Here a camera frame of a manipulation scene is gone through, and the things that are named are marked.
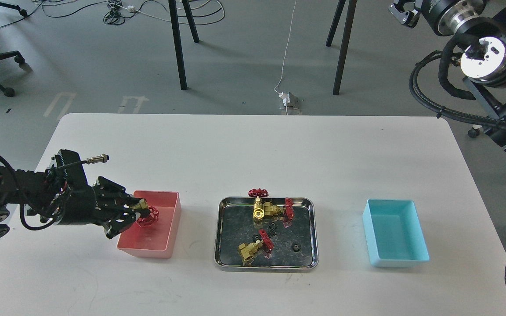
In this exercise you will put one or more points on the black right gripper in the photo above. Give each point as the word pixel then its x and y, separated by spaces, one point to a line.
pixel 407 13

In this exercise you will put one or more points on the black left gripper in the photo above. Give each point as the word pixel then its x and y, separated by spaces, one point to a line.
pixel 77 204

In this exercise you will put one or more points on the brass valve red handle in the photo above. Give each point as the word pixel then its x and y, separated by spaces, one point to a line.
pixel 286 212
pixel 248 251
pixel 258 204
pixel 147 215

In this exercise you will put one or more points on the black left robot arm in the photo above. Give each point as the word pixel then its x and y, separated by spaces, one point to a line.
pixel 36 194

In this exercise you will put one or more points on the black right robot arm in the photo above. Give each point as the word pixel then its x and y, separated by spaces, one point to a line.
pixel 472 61

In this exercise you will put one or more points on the pink plastic box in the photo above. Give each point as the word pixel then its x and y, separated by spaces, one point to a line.
pixel 158 239

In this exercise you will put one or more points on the small black gear left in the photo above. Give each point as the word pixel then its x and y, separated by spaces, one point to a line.
pixel 256 238

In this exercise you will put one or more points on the blue plastic box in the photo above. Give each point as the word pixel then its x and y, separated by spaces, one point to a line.
pixel 394 236

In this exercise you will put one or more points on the black tripod legs right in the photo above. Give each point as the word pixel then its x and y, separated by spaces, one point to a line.
pixel 351 9

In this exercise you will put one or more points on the black tripod legs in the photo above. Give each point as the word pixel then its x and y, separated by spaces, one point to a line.
pixel 177 37
pixel 351 9

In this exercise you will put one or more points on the stainless steel tray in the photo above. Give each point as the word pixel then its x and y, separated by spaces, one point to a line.
pixel 235 226

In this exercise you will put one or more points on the white power adapter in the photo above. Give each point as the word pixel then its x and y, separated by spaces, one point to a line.
pixel 289 101

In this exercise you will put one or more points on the black tripod legs left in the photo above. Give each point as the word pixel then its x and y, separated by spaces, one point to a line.
pixel 177 37

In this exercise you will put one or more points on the brass valve front red handle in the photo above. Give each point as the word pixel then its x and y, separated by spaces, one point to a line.
pixel 248 251

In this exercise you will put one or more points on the brass valve upright red handle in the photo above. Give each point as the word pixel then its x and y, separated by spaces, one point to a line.
pixel 258 204

